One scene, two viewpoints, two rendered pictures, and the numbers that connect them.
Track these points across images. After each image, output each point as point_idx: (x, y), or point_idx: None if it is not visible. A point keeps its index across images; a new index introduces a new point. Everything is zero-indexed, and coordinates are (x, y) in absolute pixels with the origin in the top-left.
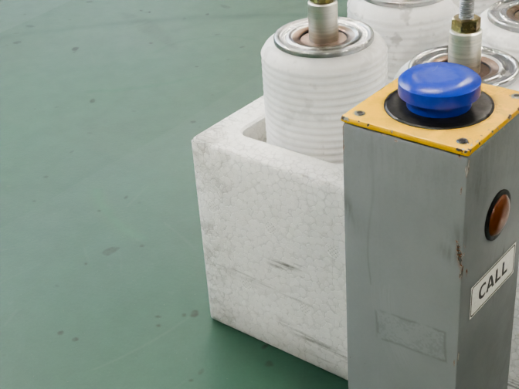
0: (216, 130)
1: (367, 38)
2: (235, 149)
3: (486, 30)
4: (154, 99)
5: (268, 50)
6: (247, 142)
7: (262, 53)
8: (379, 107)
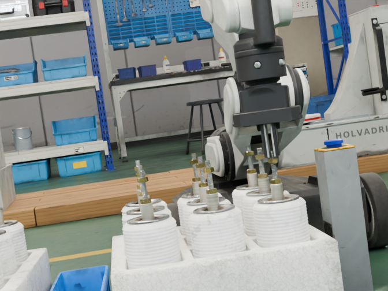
0: (324, 240)
1: (269, 196)
2: (327, 235)
3: (226, 202)
4: None
5: (301, 200)
6: (320, 237)
7: (301, 204)
8: (345, 146)
